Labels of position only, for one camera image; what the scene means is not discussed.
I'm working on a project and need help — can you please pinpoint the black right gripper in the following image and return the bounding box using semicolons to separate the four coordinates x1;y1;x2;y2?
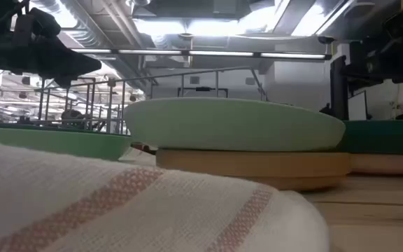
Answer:
341;34;403;84

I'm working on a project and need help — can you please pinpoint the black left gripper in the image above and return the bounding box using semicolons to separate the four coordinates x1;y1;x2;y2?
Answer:
0;34;103;89

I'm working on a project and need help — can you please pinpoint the bright green plate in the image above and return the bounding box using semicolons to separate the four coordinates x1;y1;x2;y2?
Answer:
0;121;134;162

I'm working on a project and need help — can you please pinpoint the dark green plate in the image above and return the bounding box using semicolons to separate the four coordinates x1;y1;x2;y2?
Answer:
336;120;403;155

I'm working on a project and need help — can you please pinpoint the pink plate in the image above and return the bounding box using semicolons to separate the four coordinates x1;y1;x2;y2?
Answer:
348;153;403;176

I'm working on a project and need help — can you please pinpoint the pale green plate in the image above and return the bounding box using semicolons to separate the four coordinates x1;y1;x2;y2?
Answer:
123;97;346;153

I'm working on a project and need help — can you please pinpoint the tan plate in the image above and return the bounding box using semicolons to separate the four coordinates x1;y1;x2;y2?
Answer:
155;148;351;192

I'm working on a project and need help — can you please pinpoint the person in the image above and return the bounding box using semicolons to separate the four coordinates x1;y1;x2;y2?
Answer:
60;109;84;131

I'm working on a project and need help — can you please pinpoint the white framed board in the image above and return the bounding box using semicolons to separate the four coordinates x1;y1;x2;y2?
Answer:
348;90;369;121

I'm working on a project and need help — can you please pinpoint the black upright panel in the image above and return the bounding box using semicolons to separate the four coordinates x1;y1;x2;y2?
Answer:
330;55;349;122

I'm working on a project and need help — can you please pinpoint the black metal stand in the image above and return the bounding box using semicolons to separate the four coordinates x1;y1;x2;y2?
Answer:
177;86;229;99

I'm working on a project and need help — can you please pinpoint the white towel with pink stripes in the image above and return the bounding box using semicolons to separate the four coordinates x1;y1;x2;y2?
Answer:
0;139;330;252

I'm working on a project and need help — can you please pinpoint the overhead LED light bar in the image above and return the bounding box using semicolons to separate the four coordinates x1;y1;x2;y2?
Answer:
71;48;333;62

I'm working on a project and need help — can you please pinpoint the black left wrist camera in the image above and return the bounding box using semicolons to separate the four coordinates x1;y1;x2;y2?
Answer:
12;6;62;48

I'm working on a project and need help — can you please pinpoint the grey wire dish rack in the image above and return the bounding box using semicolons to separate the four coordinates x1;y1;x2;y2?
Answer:
35;65;269;136

